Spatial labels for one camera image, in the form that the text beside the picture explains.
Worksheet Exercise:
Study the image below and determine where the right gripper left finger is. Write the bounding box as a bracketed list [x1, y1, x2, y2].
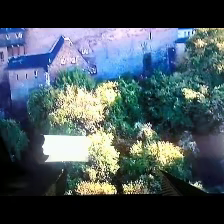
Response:
[44, 166, 69, 197]

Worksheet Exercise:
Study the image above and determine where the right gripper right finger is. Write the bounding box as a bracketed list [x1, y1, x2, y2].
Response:
[159, 169, 208, 197]

